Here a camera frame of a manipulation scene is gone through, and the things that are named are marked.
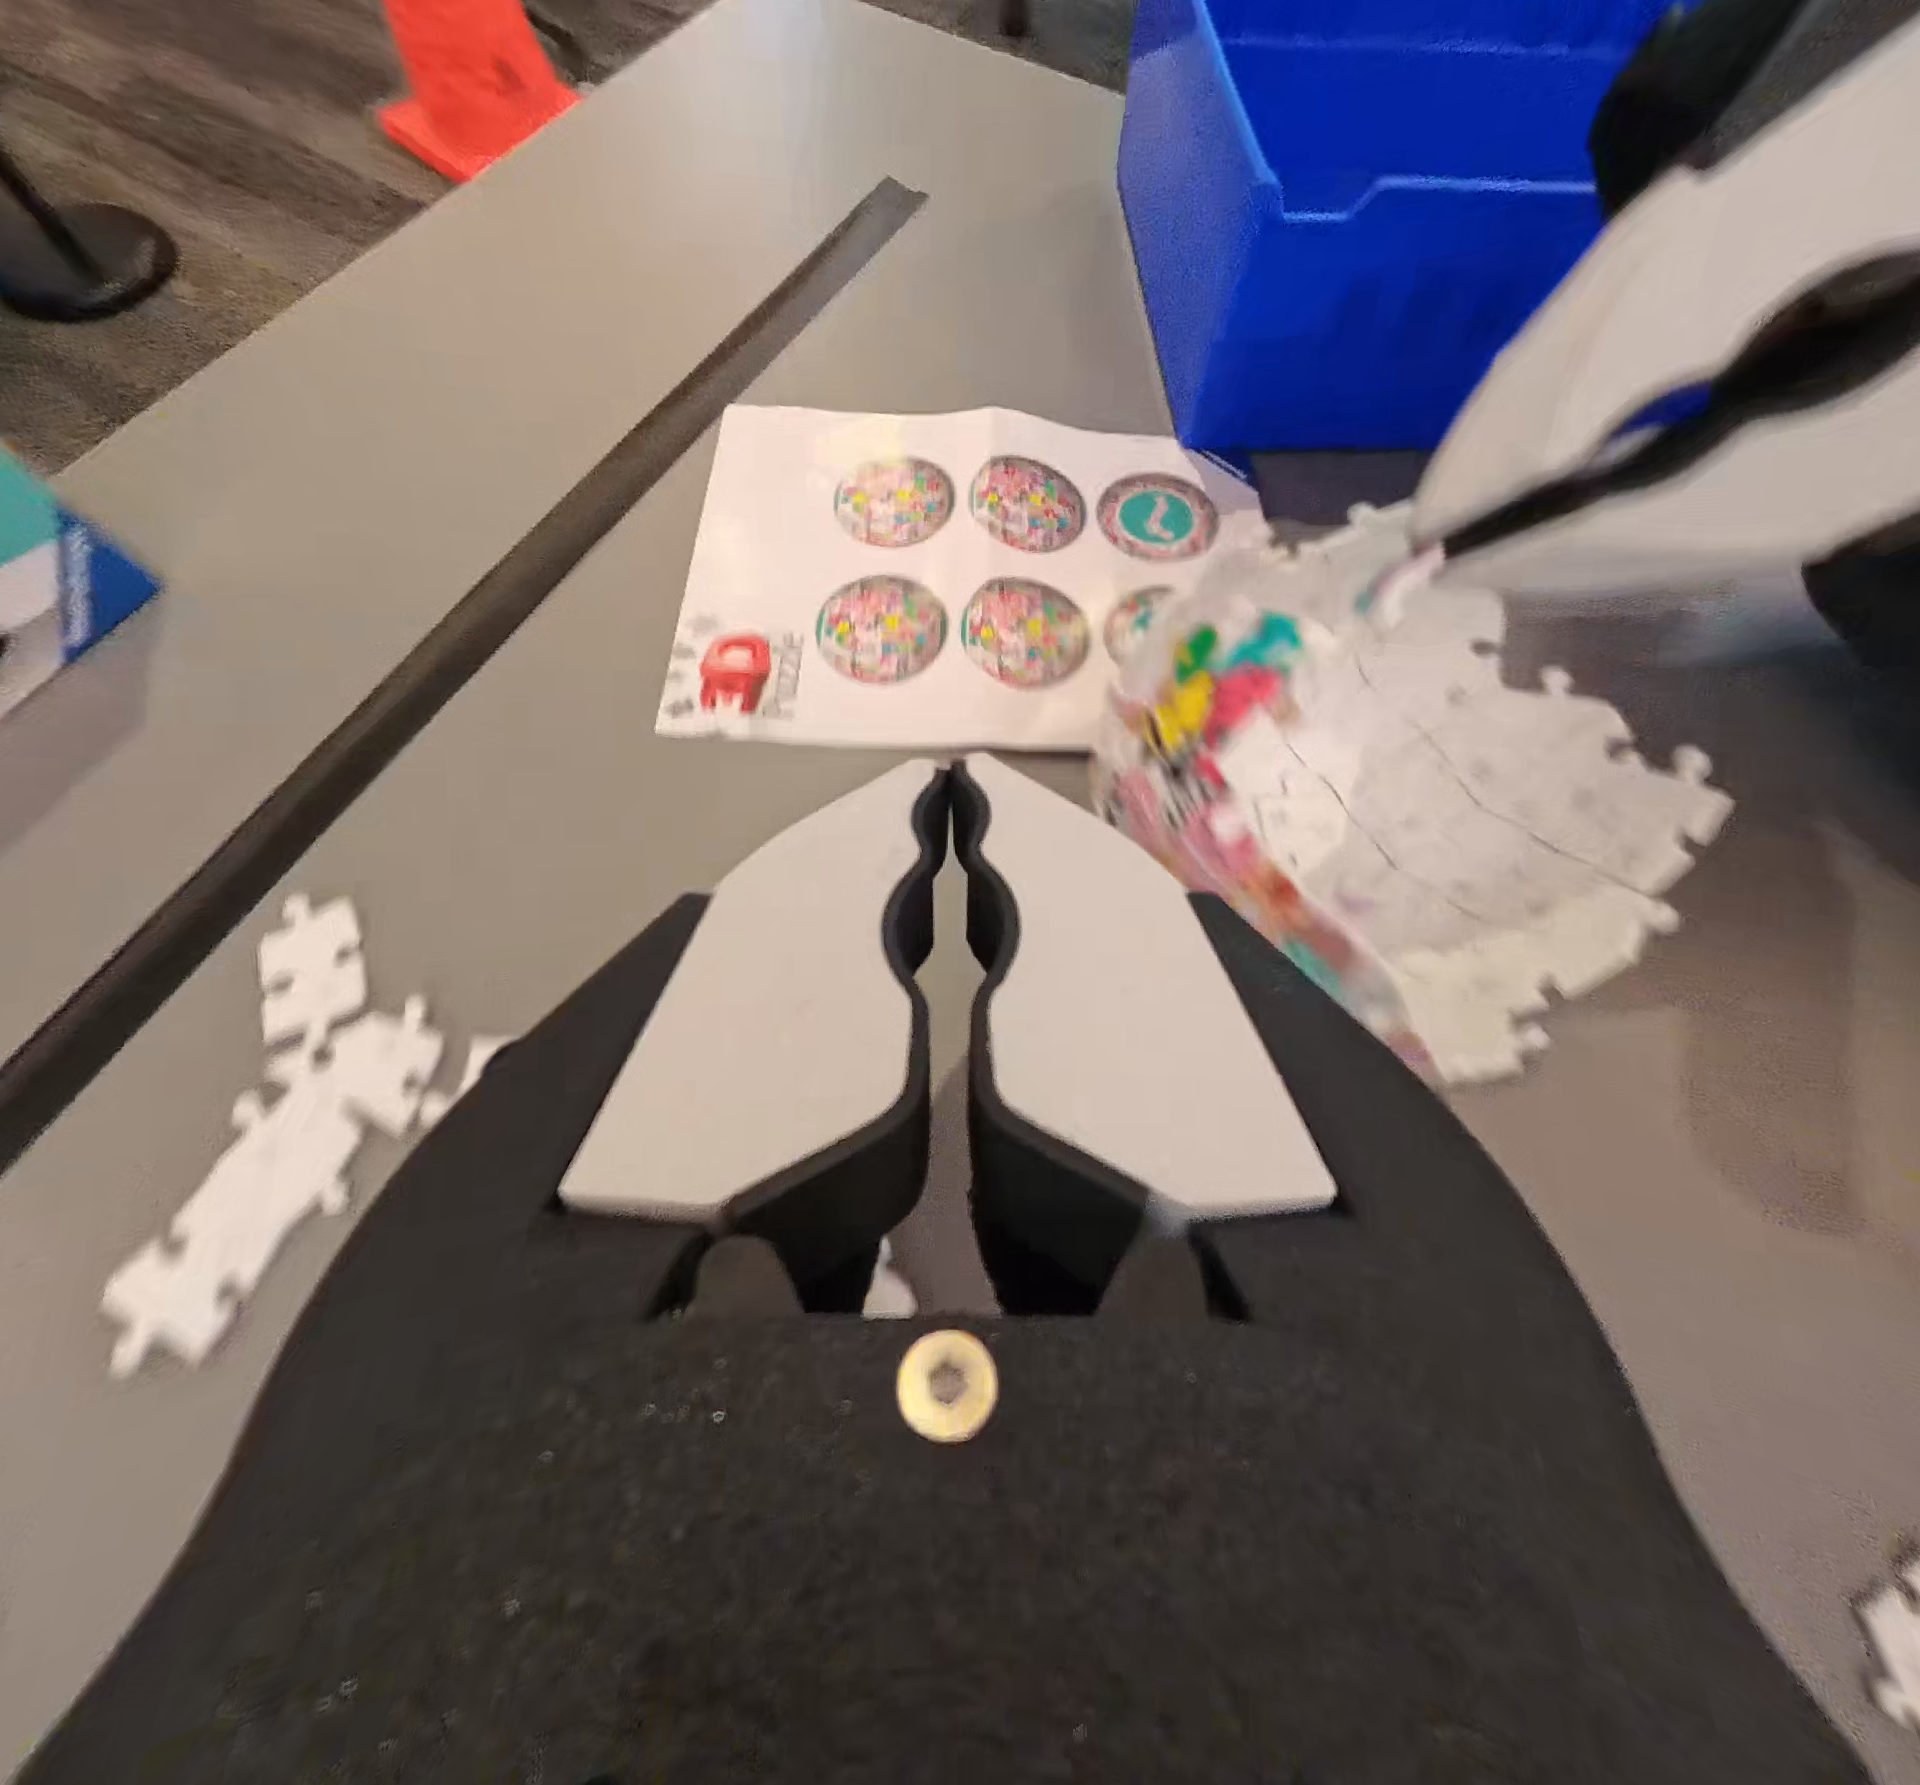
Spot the orange traffic cone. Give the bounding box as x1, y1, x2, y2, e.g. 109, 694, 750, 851
333, 0, 583, 185

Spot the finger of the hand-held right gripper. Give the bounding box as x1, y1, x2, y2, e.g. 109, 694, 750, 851
1443, 313, 1920, 595
1415, 23, 1920, 557

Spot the puzzle instruction sheet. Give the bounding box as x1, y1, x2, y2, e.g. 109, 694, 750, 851
657, 406, 1269, 752

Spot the partly built puzzle ball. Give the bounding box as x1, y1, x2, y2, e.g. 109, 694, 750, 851
1095, 501, 1738, 1089

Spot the black stanchion post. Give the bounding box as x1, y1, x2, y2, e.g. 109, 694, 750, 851
0, 141, 179, 324

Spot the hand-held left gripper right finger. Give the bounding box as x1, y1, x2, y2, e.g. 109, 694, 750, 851
955, 755, 1340, 1319

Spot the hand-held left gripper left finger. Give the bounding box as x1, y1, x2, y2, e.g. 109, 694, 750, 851
557, 760, 955, 1319

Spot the printed puzzle box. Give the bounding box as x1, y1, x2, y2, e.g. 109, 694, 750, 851
0, 442, 164, 722

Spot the cluster of loose puzzle pieces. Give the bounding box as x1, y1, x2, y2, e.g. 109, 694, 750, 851
97, 892, 519, 1374

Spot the blue plastic bin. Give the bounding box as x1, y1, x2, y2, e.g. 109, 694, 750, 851
1116, 0, 1820, 458

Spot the single white puzzle piece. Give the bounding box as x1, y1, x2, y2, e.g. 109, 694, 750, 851
1852, 1561, 1920, 1734

